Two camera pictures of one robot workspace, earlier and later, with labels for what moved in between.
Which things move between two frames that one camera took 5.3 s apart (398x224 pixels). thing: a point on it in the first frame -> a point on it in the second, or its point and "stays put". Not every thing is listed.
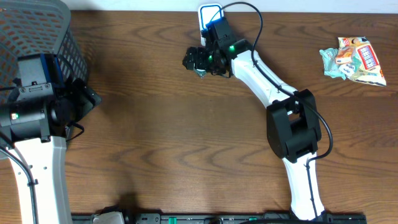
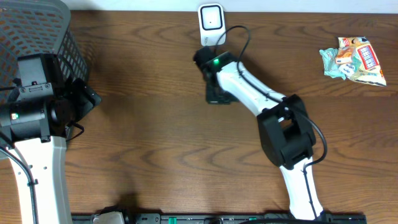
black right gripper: x=196 y=60 -> x=210 y=96
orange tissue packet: x=344 y=55 stays put
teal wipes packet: x=330 y=65 stays put
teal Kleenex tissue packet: x=350 y=68 stays put
